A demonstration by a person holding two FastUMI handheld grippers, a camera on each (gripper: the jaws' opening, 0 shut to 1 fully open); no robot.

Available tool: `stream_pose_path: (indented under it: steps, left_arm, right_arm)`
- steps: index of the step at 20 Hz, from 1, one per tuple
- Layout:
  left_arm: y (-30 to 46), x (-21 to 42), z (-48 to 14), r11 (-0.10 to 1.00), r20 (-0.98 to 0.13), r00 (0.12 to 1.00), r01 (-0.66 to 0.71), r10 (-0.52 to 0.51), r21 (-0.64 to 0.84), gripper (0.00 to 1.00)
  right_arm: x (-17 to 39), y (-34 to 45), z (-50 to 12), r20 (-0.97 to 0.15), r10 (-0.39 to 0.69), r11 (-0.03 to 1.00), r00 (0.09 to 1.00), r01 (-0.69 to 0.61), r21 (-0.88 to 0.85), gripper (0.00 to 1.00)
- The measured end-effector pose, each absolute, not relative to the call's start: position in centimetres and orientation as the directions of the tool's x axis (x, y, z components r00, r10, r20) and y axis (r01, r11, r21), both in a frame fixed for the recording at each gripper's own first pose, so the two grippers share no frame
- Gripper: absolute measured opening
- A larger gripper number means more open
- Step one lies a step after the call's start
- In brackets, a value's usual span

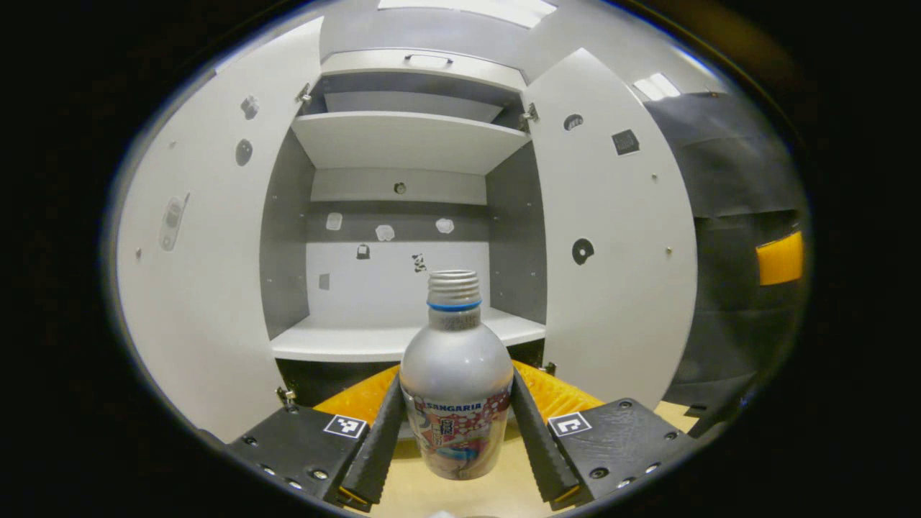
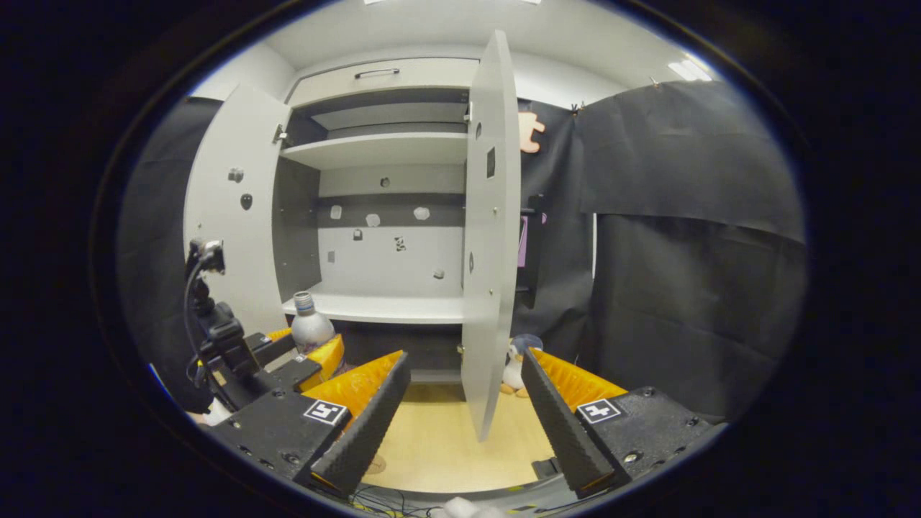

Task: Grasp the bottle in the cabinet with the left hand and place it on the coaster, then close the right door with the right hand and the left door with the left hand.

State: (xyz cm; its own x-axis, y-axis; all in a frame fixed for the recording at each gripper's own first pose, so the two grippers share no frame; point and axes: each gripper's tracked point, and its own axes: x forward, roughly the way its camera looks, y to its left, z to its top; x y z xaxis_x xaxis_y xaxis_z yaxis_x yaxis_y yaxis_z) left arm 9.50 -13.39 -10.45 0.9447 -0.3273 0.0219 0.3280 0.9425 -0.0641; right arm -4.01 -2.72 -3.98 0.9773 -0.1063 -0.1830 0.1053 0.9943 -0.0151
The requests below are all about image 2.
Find penguin plush toy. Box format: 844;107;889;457
500;333;545;399

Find silver bottle with colourful label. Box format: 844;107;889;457
291;291;337;357

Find white cabinet door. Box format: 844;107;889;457
460;29;522;443
183;83;293;339

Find black camera cable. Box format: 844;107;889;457
183;252;217;395

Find black backdrop cloth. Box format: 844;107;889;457
117;97;224;414
514;79;808;423

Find tangled cables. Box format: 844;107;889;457
345;486;447;517

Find white and grey cabinet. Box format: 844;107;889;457
272;58;481;383

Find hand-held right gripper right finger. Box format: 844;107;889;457
520;347;727;501

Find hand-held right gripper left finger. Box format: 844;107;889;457
205;351;412;499

